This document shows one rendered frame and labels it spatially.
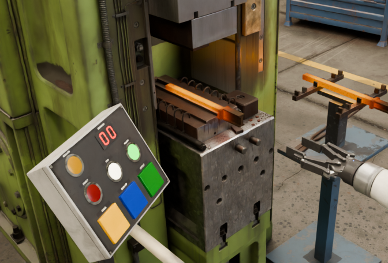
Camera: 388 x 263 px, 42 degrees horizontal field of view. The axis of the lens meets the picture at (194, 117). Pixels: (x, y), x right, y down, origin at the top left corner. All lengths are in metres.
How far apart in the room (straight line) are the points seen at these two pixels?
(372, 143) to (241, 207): 0.66
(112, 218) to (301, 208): 1.80
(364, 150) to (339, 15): 3.39
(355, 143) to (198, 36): 0.96
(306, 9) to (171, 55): 3.61
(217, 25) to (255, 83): 0.52
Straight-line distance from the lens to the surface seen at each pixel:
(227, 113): 1.76
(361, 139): 2.30
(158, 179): 1.45
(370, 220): 2.94
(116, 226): 1.30
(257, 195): 2.05
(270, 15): 2.08
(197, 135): 1.74
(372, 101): 2.01
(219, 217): 1.92
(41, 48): 1.89
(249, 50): 2.01
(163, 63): 2.18
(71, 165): 1.25
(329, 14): 5.54
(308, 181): 3.16
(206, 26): 1.62
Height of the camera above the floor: 1.84
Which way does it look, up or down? 29 degrees down
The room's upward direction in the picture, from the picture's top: 3 degrees counter-clockwise
